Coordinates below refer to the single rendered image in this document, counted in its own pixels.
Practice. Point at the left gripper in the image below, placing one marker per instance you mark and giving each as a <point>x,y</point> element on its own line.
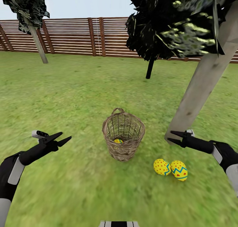
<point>47,145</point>

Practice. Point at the tree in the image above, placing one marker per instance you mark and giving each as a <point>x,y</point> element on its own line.
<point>208,28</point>
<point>30,14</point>
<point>152,18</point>

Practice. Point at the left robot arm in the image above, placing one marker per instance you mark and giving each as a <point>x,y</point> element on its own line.
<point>12,167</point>

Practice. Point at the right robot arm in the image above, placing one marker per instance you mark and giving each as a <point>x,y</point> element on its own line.
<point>223,153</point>

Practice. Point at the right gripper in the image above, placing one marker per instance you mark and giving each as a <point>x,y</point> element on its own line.
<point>187,141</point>

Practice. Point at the wicker basket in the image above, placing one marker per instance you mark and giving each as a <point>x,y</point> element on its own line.
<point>126,150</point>

